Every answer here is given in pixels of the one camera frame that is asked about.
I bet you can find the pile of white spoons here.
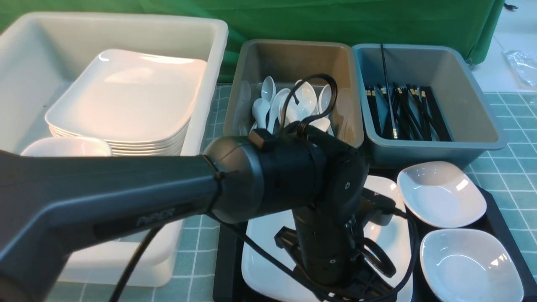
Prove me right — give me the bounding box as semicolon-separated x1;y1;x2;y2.
251;76;332;134

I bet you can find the black chopstick pair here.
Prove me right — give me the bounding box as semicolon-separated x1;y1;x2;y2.
380;43;399;140

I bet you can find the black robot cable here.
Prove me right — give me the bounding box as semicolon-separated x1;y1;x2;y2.
109;74;419;302

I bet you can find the large white plastic tub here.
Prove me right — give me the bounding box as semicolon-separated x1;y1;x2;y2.
0;12;229;288

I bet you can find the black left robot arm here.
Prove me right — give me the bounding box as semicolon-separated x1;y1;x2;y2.
1;122;397;302

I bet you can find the blue grey plastic bin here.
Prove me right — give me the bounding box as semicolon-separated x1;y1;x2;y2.
352;44;508;169

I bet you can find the clear plastic bag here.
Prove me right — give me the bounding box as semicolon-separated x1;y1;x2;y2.
503;50;537;91

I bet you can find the green cloth backdrop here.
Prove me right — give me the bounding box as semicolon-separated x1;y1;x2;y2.
0;0;504;83

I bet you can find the stack of white small bowls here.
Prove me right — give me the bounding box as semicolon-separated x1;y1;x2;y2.
21;136;113;157

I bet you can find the olive brown plastic bin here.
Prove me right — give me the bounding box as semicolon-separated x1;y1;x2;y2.
223;39;365;148

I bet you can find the stack of white square plates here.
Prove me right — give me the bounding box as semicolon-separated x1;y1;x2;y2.
44;49;207;156

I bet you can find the white small dish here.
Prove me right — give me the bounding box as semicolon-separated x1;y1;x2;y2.
397;161;487;228
420;228;524;302

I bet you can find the green checkered table mat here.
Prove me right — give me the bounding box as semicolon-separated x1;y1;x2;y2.
46;85;537;302

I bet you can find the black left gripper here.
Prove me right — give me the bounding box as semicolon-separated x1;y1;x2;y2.
274;226;397;302

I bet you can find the black serving tray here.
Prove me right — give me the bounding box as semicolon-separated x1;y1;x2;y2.
213;163;537;302

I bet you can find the pile of black chopsticks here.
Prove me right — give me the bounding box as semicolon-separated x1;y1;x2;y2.
365;83;454;142

